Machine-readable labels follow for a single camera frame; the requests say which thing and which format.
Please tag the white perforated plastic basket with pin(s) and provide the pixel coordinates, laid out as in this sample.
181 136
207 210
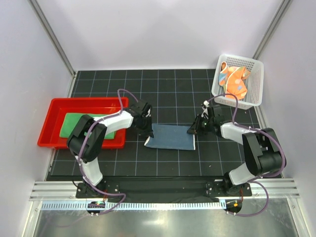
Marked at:
254 83

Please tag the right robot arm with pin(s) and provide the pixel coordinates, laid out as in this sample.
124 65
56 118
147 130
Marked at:
262 152

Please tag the slotted cable duct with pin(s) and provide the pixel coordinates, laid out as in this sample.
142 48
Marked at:
90 205

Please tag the right corner aluminium post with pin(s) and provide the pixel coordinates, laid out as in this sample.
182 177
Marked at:
277 18

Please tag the left corner aluminium post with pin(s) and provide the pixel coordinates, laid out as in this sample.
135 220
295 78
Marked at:
52 36

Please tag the corner aluminium post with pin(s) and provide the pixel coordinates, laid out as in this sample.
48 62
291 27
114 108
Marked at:
52 36
277 18

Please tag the aluminium frame rail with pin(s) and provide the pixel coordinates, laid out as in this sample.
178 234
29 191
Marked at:
58 190

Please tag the red plastic tray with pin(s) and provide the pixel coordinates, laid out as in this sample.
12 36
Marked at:
59 107

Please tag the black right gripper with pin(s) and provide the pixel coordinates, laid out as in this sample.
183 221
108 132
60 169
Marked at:
195 128

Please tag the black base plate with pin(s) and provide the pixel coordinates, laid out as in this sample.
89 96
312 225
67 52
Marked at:
174 189

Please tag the orange patterned towel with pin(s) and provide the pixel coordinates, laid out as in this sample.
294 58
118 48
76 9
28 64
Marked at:
232 80

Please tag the yellow printed towel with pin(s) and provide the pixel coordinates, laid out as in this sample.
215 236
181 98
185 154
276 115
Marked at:
171 137

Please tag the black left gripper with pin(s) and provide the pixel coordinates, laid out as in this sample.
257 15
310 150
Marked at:
147 132

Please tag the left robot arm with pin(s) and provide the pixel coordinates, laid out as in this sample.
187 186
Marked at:
86 139

